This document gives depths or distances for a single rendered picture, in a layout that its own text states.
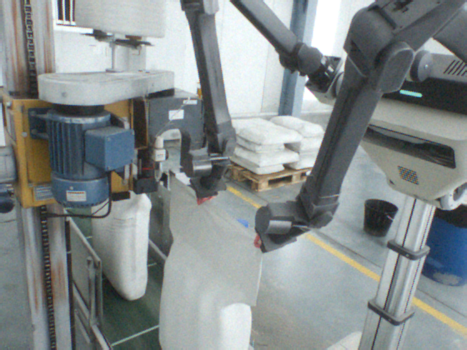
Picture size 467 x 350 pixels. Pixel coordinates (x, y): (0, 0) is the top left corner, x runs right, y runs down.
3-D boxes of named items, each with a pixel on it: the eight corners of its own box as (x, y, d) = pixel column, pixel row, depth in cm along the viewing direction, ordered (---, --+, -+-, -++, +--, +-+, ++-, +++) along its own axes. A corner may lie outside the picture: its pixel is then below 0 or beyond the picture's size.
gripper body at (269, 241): (252, 227, 91) (269, 217, 86) (283, 218, 97) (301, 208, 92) (262, 252, 90) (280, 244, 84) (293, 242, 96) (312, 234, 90)
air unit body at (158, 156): (167, 182, 130) (169, 137, 125) (154, 184, 128) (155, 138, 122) (161, 177, 134) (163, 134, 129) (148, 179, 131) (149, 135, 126)
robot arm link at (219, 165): (235, 162, 107) (226, 147, 110) (214, 164, 103) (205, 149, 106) (226, 178, 112) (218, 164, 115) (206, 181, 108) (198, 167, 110)
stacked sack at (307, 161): (333, 167, 482) (335, 155, 477) (295, 173, 441) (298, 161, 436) (308, 157, 513) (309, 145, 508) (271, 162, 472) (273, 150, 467)
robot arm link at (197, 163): (237, 137, 104) (219, 128, 110) (200, 140, 97) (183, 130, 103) (231, 178, 108) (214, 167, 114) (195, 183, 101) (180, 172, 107)
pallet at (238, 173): (327, 176, 486) (329, 165, 481) (258, 192, 410) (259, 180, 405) (281, 157, 543) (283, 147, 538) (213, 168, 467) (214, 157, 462)
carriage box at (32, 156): (133, 192, 129) (134, 98, 119) (19, 211, 109) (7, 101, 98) (107, 168, 147) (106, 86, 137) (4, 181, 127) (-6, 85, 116)
